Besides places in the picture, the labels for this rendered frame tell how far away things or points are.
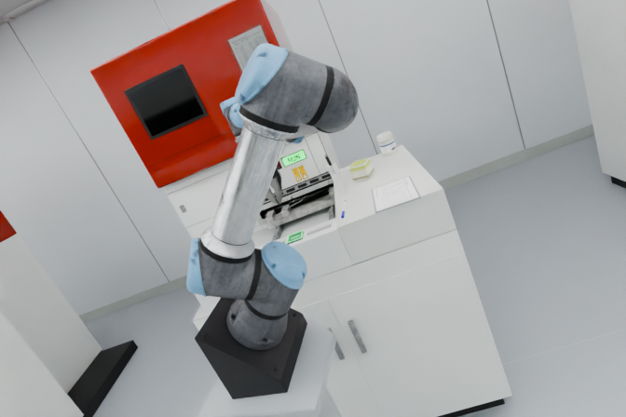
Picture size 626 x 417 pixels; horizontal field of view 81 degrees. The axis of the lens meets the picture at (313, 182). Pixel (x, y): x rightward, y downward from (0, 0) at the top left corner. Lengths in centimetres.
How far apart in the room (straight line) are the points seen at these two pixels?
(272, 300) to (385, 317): 61
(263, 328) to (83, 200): 335
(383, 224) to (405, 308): 33
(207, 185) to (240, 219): 115
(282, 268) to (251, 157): 26
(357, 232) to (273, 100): 66
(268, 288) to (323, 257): 43
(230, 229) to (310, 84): 32
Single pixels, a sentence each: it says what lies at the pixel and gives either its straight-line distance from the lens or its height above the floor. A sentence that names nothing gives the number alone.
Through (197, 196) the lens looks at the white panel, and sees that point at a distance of 191.
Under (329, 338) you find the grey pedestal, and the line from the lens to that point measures 102.
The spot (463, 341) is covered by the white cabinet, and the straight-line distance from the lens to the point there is 150.
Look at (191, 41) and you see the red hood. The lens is 174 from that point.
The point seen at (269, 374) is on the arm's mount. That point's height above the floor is 88.
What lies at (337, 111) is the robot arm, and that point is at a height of 136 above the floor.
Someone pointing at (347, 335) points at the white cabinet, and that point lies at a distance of 141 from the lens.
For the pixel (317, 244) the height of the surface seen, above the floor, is 93.
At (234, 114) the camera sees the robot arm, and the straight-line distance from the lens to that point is 102.
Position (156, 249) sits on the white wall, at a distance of 399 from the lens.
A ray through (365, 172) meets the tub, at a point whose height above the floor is 100.
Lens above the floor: 144
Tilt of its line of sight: 16 degrees down
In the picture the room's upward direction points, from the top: 24 degrees counter-clockwise
